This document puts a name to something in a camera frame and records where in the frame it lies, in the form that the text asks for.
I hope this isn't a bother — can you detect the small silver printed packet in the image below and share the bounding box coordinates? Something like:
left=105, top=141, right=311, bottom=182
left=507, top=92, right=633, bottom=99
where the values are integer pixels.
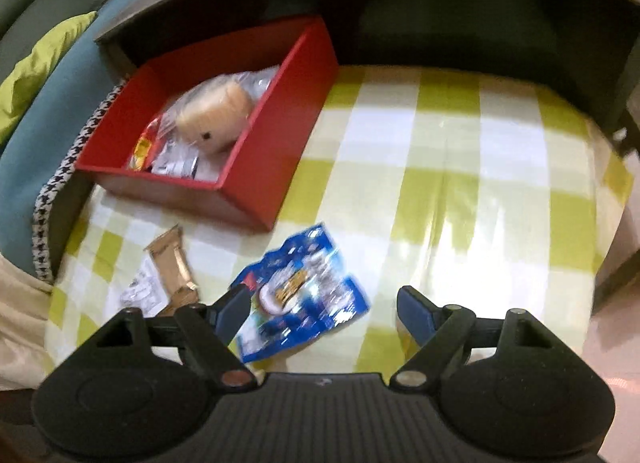
left=119, top=257, right=168, bottom=318

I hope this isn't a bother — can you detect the lime green pillow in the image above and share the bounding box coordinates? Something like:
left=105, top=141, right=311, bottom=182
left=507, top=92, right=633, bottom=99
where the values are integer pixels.
left=0, top=11, right=99, bottom=144

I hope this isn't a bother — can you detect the clear bread packet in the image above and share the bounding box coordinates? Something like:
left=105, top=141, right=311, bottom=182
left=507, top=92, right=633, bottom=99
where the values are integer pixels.
left=160, top=70, right=274, bottom=156

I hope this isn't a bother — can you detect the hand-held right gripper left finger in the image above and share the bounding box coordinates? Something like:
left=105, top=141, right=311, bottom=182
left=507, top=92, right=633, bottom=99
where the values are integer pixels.
left=89, top=284, right=259, bottom=390

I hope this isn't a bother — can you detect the small red yellow snack packet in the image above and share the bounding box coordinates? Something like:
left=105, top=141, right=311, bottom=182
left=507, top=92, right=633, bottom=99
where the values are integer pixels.
left=131, top=120, right=171, bottom=172

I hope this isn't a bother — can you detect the cream blanket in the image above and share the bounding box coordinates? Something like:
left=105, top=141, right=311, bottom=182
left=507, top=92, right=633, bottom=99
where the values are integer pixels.
left=0, top=253, right=101, bottom=392

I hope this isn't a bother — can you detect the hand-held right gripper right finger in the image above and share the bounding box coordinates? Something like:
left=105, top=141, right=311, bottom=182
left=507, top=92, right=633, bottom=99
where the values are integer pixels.
left=389, top=285, right=557, bottom=389

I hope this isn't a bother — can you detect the green sofa with cushions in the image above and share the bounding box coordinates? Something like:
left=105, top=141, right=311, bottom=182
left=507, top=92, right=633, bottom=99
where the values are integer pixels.
left=0, top=0, right=132, bottom=290

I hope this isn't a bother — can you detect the blue snack packet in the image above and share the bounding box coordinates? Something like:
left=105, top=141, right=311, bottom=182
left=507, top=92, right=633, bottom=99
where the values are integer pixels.
left=230, top=223, right=371, bottom=364

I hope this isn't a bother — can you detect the dark coffee table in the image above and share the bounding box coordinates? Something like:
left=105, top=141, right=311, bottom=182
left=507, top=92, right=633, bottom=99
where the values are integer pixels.
left=94, top=0, right=640, bottom=144

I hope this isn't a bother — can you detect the red cardboard box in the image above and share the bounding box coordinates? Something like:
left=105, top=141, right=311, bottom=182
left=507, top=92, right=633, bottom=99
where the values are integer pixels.
left=75, top=14, right=340, bottom=234

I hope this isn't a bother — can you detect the green checked tablecloth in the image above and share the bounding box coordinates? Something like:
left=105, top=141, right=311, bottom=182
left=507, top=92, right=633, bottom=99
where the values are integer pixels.
left=45, top=65, right=634, bottom=379

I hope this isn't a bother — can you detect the gold snack packet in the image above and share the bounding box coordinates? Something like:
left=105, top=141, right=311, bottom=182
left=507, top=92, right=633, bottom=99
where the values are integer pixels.
left=144, top=224, right=200, bottom=317

